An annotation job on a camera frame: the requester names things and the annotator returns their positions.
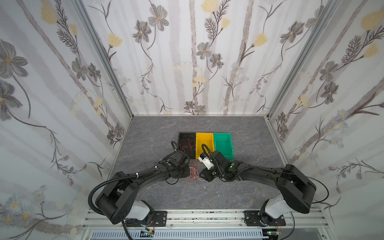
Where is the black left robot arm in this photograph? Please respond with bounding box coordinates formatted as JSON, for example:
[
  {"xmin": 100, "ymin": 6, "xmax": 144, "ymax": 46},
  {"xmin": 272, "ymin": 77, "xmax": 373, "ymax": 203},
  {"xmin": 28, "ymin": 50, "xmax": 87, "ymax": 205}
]
[{"xmin": 88, "ymin": 147, "xmax": 191, "ymax": 225}]

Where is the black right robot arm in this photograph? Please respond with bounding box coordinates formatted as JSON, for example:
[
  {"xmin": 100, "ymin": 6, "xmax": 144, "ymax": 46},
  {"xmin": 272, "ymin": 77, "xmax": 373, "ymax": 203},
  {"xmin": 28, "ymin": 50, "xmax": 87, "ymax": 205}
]
[{"xmin": 199, "ymin": 144, "xmax": 320, "ymax": 227}]

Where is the orange cable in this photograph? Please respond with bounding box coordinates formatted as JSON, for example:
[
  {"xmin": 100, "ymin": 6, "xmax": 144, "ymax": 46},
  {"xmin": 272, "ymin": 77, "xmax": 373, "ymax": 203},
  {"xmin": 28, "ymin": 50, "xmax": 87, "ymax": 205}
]
[{"xmin": 188, "ymin": 167, "xmax": 205, "ymax": 183}]

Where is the yellow storage bin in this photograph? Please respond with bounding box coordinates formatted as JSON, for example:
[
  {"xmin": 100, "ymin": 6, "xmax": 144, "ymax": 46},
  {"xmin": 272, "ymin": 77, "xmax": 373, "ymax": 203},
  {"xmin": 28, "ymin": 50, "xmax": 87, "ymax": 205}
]
[{"xmin": 195, "ymin": 132, "xmax": 216, "ymax": 160}]

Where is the white perforated cable duct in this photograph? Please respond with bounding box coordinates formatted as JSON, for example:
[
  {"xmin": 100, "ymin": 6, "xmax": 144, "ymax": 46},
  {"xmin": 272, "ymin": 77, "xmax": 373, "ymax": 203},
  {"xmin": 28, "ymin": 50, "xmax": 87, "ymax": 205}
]
[{"xmin": 89, "ymin": 229, "xmax": 265, "ymax": 240}]

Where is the black storage bin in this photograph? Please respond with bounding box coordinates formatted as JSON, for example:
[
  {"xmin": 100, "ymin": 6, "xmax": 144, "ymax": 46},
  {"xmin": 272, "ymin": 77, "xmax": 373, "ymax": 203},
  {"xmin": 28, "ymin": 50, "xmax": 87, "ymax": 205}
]
[{"xmin": 178, "ymin": 132, "xmax": 196, "ymax": 160}]

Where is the red cable in black bin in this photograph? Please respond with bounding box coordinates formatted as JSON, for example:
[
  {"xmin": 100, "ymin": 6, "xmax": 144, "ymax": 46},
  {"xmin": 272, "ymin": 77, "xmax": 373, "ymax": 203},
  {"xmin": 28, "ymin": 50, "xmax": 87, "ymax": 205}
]
[{"xmin": 179, "ymin": 138, "xmax": 194, "ymax": 152}]

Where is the red cable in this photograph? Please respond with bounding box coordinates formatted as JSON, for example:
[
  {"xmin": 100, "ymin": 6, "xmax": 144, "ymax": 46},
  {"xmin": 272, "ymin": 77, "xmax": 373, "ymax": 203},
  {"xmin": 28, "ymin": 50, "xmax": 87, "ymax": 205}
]
[
  {"xmin": 183, "ymin": 163, "xmax": 202, "ymax": 184},
  {"xmin": 179, "ymin": 138, "xmax": 194, "ymax": 152}
]

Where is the green storage bin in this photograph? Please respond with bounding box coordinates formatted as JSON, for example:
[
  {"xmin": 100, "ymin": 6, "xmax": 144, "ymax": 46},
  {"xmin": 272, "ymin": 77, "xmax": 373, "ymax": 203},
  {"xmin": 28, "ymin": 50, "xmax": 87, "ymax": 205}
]
[{"xmin": 214, "ymin": 133, "xmax": 235, "ymax": 161}]

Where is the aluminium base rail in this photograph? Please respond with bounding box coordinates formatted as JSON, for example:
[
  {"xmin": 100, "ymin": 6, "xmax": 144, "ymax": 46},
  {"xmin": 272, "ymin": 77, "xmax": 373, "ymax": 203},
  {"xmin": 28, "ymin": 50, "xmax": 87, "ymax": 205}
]
[{"xmin": 79, "ymin": 208, "xmax": 331, "ymax": 240}]

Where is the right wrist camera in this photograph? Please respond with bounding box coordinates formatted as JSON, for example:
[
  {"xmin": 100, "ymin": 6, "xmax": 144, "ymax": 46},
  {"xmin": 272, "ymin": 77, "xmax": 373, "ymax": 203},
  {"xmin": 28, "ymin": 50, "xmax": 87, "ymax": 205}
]
[{"xmin": 199, "ymin": 153, "xmax": 214, "ymax": 170}]

